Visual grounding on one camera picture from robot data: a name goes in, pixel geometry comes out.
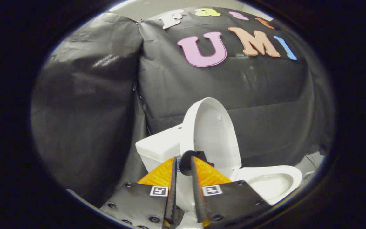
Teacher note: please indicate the white toilet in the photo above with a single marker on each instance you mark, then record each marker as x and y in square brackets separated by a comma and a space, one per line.
[157, 146]

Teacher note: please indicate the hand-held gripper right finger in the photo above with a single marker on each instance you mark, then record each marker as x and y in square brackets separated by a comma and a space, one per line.
[197, 190]

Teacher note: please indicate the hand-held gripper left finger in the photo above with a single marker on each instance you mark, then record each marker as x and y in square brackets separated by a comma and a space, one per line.
[173, 190]

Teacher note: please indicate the black backdrop cloth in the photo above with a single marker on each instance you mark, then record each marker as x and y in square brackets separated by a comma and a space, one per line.
[91, 111]

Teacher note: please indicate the white toilet lid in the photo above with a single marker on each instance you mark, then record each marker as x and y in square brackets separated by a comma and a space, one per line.
[211, 133]

